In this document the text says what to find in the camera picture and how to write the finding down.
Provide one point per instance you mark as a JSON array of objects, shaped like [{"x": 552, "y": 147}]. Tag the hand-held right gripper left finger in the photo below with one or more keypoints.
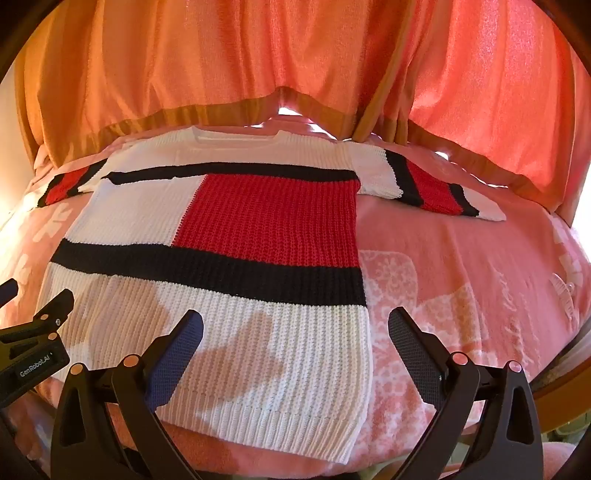
[{"x": 178, "y": 362}]

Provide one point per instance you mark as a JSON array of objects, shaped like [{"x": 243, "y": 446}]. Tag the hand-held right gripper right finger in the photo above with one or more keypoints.
[{"x": 415, "y": 355}]

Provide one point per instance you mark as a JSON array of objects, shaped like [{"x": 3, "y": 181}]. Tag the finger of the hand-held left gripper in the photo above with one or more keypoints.
[
  {"x": 7, "y": 291},
  {"x": 48, "y": 314}
]

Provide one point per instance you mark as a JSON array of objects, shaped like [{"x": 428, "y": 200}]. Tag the white red black knit sweater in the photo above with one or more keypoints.
[{"x": 258, "y": 212}]

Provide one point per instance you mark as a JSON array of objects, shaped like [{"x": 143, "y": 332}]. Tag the pink patterned bed blanket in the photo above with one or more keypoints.
[{"x": 461, "y": 277}]

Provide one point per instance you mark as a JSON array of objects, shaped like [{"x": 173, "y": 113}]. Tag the pink cloth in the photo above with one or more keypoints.
[{"x": 561, "y": 461}]

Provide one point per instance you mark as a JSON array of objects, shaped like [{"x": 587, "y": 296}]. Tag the orange curtain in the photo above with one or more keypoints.
[
  {"x": 138, "y": 60},
  {"x": 498, "y": 92}
]

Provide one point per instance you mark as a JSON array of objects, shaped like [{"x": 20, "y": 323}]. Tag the wooden bed frame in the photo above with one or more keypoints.
[{"x": 554, "y": 385}]

